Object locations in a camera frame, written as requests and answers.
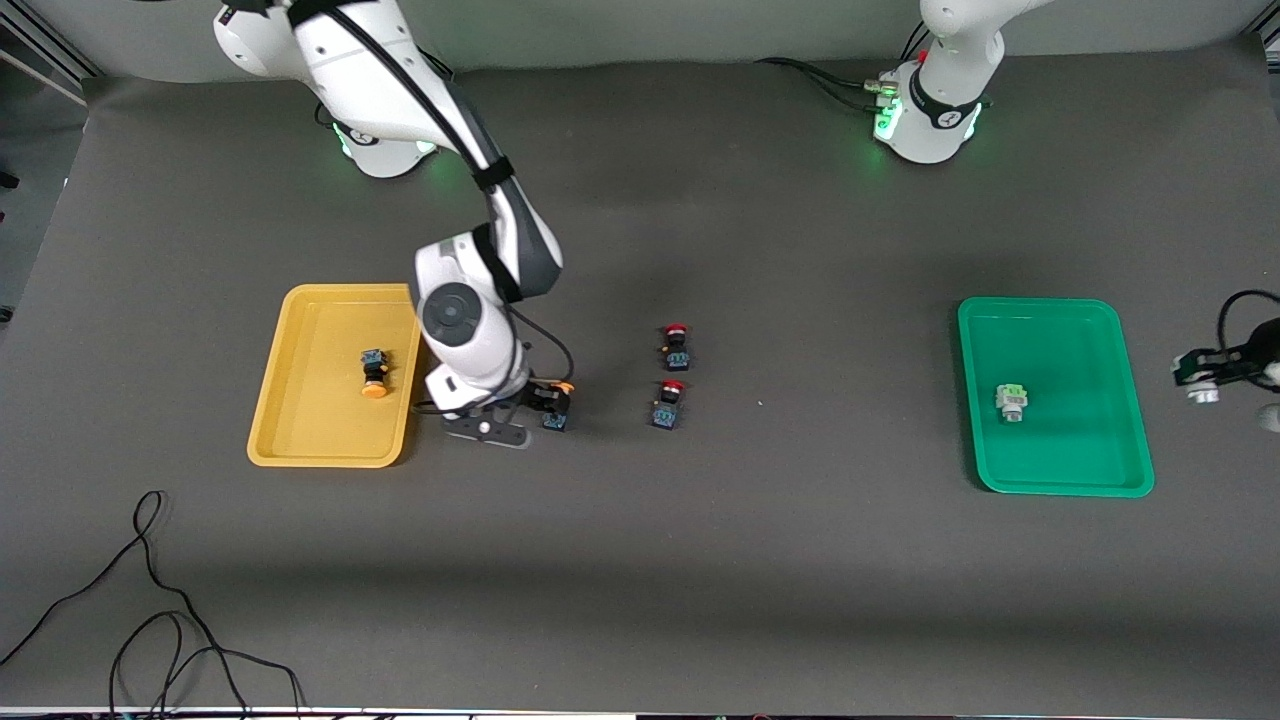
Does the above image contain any black right base cable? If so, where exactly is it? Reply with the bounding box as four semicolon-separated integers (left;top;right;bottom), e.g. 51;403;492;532
405;40;456;81

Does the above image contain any green plastic tray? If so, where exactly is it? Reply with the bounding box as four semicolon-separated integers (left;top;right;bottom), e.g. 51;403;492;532
957;296;1156;499

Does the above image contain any yellow plastic tray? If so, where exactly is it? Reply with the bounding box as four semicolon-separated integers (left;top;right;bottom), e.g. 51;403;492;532
247;283;428;469

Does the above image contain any black left base cable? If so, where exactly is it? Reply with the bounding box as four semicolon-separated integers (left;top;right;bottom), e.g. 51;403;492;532
753;22;936;113

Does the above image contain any loose thin black cable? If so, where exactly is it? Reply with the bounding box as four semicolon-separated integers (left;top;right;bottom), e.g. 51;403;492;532
0;489;306;720

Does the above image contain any aluminium frame rail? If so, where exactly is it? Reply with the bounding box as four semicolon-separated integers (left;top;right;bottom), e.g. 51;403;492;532
0;10;101;106

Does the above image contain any dark grey table mat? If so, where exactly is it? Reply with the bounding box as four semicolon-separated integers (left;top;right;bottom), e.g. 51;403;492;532
0;35;1280;716

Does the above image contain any black base cable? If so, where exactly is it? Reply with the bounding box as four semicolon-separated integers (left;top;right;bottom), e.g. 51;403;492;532
753;22;936;113
405;40;456;81

